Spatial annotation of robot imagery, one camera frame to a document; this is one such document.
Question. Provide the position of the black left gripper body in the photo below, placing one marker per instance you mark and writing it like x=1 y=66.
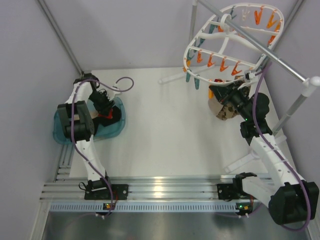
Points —
x=100 y=101

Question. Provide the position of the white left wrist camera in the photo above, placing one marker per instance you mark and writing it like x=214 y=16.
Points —
x=112 y=92

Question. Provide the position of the teal plastic basket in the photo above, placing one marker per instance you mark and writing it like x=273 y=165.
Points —
x=101 y=132

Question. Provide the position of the white round clip hanger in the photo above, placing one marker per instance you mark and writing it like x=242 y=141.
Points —
x=227 y=72

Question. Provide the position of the beige red patterned sock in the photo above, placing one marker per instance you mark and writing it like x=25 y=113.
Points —
x=96 y=115

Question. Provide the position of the orange clip middle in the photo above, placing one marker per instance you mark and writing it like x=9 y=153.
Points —
x=210 y=94

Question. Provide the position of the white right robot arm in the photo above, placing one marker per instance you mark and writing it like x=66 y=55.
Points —
x=291 y=199

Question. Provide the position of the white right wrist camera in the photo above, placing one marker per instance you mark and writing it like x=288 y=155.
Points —
x=249 y=76

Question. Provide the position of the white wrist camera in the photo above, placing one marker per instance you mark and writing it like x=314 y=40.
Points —
x=249 y=76
x=112 y=92

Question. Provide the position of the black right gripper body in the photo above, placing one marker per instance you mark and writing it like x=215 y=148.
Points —
x=234 y=94

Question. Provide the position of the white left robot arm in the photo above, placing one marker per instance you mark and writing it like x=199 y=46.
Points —
x=78 y=126

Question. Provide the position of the metal drying rack stand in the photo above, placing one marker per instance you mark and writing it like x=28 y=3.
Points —
x=213 y=38

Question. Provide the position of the brown argyle sock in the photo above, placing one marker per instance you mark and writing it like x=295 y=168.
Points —
x=228 y=111

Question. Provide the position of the black sock in basket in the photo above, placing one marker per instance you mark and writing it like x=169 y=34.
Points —
x=117 y=115

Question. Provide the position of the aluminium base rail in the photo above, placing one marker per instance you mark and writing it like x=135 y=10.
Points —
x=209 y=194

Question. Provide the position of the teal clip near rim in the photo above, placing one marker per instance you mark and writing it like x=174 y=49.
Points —
x=196 y=83

